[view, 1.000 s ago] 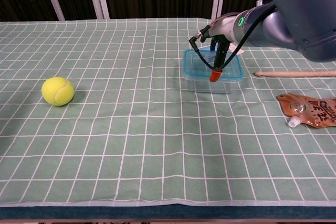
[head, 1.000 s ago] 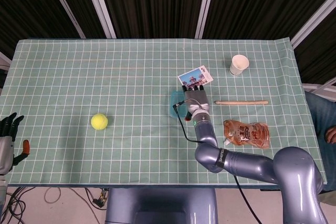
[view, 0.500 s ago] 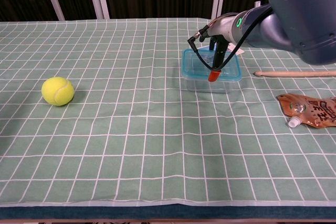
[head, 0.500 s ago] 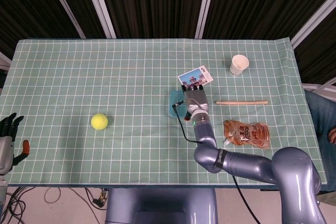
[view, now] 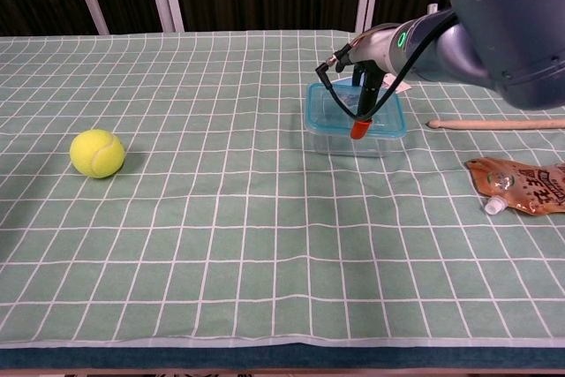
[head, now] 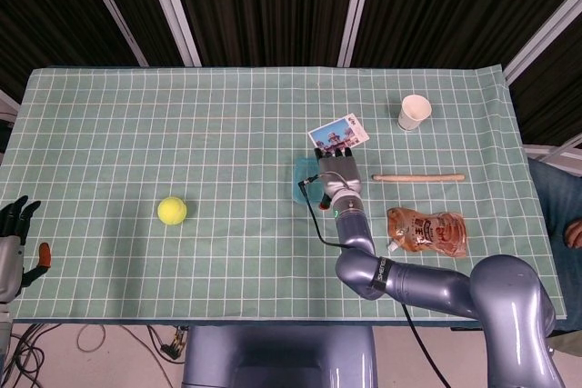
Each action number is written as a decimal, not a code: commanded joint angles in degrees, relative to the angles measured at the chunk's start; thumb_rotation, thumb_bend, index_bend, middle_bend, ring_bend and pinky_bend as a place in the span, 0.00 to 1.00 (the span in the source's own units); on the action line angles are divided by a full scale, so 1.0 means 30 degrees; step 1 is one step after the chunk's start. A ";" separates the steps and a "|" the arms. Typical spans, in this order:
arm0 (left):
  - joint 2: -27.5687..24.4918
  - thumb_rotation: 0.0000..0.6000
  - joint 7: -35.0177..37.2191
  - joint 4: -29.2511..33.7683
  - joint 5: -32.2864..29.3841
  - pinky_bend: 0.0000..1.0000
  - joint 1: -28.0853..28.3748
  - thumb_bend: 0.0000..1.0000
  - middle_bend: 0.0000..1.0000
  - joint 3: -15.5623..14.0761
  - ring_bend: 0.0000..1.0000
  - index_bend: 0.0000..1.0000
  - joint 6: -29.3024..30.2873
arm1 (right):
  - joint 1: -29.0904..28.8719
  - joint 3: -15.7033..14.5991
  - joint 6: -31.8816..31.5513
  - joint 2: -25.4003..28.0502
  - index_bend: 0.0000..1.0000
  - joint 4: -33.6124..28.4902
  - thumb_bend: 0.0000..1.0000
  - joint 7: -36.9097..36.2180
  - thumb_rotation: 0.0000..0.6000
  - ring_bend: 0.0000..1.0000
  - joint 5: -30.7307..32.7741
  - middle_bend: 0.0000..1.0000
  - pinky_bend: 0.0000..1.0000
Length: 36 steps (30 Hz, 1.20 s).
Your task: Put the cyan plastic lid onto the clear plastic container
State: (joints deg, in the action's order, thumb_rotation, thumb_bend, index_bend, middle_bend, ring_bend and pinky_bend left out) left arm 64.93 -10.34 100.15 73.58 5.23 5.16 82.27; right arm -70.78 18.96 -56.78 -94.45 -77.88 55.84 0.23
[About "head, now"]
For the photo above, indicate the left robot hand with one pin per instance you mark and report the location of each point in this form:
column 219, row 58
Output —
column 9, row 265

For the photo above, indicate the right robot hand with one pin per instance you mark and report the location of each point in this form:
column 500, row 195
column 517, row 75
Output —
column 341, row 174

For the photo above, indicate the teal plastic lid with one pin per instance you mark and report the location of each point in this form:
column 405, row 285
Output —
column 304, row 179

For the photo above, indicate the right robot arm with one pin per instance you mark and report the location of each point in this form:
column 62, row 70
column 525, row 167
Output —
column 432, row 283

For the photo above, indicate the bystander hand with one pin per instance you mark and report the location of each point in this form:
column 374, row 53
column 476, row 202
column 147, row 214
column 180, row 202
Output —
column 575, row 233

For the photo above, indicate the photo postcard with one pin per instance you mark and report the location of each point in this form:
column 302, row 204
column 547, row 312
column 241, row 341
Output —
column 336, row 133

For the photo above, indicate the wooden stick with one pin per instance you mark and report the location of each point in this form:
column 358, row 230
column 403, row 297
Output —
column 418, row 177

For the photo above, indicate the white paper cup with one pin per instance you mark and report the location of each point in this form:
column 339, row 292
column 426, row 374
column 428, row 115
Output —
column 411, row 111

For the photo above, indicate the brown sauce pouch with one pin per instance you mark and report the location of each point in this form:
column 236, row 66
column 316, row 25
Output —
column 427, row 231

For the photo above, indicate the green checked tablecloth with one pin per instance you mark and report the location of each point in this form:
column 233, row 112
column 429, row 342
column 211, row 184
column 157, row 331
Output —
column 182, row 133

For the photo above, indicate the yellow tennis ball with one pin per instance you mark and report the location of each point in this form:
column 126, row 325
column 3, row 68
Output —
column 173, row 210

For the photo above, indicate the black and yellow plug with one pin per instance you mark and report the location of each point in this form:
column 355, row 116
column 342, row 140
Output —
column 173, row 347

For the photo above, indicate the blue-grey robot torso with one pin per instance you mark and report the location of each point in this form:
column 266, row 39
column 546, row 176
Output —
column 273, row 351

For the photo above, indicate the bystander leg in jeans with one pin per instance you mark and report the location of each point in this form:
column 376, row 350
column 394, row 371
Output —
column 554, row 197

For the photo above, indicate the aluminium frame bar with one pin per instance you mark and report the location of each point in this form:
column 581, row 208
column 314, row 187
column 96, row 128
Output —
column 9, row 101
column 545, row 152

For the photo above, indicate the aluminium frame post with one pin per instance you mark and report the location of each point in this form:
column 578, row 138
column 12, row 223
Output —
column 357, row 8
column 112, row 8
column 545, row 36
column 173, row 8

